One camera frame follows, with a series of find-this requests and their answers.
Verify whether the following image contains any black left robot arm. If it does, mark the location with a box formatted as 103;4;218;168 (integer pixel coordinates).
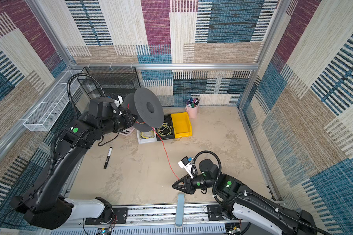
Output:
10;94;137;230

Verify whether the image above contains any black white marker pen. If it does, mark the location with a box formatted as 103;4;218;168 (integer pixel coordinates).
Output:
104;147;113;169

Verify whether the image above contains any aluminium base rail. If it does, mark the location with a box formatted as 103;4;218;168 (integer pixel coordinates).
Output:
46;200;289;235

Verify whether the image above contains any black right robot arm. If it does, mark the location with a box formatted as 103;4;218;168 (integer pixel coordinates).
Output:
172;150;328;235

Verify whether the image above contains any black mesh shelf rack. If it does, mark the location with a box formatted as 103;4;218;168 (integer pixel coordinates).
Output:
77;67;141;99

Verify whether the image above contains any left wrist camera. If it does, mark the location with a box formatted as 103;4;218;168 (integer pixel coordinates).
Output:
107;94;123;115

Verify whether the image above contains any black plastic bin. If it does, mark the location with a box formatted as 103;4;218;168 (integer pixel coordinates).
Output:
156;114;175;142

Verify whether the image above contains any pink calculator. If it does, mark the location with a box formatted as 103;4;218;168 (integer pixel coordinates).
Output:
119;127;135;136

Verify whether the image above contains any light blue clamp handle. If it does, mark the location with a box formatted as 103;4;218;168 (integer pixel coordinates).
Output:
175;193;185;229

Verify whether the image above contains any white plastic bin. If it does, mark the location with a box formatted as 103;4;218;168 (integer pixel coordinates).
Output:
137;130;157;145

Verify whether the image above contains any yellow plastic bin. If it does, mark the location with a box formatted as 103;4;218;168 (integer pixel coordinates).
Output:
171;112;192;139

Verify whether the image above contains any green yellow cable coil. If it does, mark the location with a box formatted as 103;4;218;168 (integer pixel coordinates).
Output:
157;121;173;137

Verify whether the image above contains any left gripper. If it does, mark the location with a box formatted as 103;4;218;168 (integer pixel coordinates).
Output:
100;110;139;138

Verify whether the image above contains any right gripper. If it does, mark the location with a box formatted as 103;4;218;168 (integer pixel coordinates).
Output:
172;173;216;195

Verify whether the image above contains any red cable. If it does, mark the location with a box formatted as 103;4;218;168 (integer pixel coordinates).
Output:
135;118;180;181

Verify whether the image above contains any white wire mesh basket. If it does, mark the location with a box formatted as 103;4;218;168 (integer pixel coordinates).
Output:
23;70;81;132

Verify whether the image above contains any pink pen cup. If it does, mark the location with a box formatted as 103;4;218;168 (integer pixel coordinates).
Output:
185;98;201;118

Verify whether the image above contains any grey cable spool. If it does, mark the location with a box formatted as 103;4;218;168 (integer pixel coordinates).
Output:
121;88;164;132

